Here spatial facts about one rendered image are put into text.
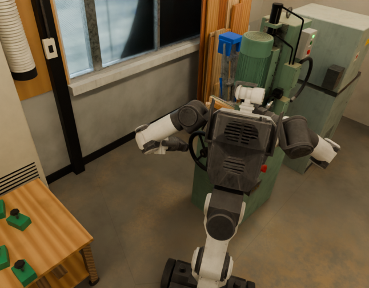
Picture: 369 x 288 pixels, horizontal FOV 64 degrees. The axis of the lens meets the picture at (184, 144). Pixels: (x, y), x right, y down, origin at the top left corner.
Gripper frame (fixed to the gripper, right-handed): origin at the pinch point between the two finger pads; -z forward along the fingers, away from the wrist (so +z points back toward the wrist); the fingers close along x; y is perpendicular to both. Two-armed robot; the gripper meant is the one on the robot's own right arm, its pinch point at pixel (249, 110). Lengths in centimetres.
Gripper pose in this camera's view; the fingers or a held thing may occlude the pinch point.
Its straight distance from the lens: 175.2
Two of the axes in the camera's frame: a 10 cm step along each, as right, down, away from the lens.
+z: 7.0, 4.8, -5.3
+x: -1.5, 8.2, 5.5
